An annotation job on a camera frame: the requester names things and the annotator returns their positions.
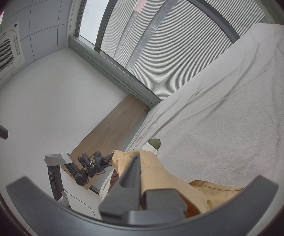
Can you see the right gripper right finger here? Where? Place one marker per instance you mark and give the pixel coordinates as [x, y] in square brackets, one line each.
[161, 201]

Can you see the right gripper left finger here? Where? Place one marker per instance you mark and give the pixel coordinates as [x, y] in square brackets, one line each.
[129, 185]

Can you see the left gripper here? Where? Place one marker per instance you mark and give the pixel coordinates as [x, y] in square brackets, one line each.
[84, 159]

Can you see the tan shorts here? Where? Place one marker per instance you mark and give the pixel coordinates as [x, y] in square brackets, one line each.
[156, 171]

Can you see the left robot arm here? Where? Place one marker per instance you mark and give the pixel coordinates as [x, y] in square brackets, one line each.
[54, 178]

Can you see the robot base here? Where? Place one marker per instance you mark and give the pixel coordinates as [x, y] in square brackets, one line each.
[65, 200]

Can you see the bed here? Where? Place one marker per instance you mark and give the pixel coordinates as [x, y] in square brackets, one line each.
[230, 95]

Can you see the brown garment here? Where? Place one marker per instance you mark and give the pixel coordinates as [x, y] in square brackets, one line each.
[113, 179]

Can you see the green garment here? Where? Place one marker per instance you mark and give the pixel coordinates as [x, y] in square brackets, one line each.
[154, 142]

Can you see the white ceiling air conditioner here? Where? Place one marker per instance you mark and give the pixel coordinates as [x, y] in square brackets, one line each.
[1, 55]

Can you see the window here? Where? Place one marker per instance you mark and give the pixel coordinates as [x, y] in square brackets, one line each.
[181, 45]

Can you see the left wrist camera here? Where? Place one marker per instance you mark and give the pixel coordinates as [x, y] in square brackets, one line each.
[97, 155]

